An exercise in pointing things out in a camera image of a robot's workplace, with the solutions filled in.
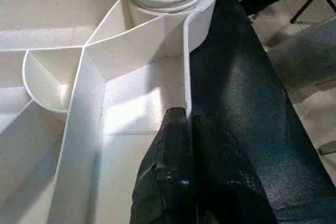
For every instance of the white plastic table top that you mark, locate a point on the white plastic table top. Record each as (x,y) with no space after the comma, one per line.
(78,103)

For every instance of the black work mat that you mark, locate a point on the black work mat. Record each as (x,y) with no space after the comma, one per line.
(249,90)

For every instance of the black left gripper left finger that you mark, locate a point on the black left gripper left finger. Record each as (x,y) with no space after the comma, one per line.
(165,176)

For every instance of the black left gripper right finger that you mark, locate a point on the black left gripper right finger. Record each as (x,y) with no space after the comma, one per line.
(225,182)

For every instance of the black metal table frame leg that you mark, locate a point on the black metal table frame leg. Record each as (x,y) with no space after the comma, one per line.
(304,7)

